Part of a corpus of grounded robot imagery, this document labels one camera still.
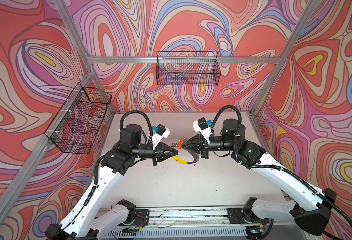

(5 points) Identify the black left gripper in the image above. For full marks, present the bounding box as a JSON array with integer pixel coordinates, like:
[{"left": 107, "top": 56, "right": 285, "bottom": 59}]
[{"left": 131, "top": 143, "right": 178, "bottom": 168}]

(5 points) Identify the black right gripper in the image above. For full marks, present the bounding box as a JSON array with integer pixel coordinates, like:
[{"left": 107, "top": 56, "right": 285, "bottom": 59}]
[{"left": 182, "top": 133, "right": 237, "bottom": 160}]

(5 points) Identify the grey keyring with yellow grip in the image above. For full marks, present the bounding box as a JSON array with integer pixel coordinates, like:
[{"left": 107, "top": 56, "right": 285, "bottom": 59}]
[{"left": 172, "top": 151, "right": 200, "bottom": 165}]

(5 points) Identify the key with red tag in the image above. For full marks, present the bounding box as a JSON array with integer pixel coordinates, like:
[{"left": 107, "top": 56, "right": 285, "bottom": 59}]
[{"left": 171, "top": 140, "right": 184, "bottom": 149}]

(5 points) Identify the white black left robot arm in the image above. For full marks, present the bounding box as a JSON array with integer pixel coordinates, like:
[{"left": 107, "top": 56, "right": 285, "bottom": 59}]
[{"left": 45, "top": 124, "right": 178, "bottom": 240}]

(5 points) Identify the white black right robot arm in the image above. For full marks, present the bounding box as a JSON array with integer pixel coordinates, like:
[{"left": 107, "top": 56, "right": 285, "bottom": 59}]
[{"left": 179, "top": 118, "right": 337, "bottom": 236}]

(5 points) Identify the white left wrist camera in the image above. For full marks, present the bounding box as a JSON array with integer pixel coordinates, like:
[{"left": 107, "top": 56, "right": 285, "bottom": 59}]
[{"left": 151, "top": 124, "right": 170, "bottom": 150}]

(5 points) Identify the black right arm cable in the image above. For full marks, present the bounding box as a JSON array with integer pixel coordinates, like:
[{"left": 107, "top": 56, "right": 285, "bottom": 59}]
[{"left": 210, "top": 104, "right": 352, "bottom": 240}]

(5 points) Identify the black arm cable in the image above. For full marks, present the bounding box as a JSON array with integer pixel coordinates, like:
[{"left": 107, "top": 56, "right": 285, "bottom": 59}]
[
  {"left": 210, "top": 104, "right": 352, "bottom": 240},
  {"left": 119, "top": 110, "right": 154, "bottom": 142}
]

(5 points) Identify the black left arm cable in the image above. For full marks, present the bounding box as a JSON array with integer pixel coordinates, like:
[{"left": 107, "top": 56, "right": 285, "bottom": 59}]
[{"left": 119, "top": 110, "right": 154, "bottom": 142}]

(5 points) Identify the black wire basket back wall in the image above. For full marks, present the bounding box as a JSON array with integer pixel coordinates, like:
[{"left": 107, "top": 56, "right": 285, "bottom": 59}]
[{"left": 155, "top": 51, "right": 222, "bottom": 86}]

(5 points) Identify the black wire basket wall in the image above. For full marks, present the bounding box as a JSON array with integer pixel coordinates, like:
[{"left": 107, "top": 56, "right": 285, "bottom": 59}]
[
  {"left": 155, "top": 51, "right": 222, "bottom": 86},
  {"left": 44, "top": 87, "right": 111, "bottom": 155}
]

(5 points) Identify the black wire basket left wall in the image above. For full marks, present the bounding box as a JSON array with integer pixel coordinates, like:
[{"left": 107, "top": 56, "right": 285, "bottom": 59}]
[{"left": 44, "top": 87, "right": 111, "bottom": 155}]

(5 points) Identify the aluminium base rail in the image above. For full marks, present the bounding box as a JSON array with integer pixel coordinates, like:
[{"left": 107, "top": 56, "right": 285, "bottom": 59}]
[{"left": 84, "top": 206, "right": 314, "bottom": 240}]

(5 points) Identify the aluminium frame extrusion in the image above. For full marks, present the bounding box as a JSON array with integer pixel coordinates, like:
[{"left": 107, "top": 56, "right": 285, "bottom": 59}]
[{"left": 0, "top": 1, "right": 313, "bottom": 239}]

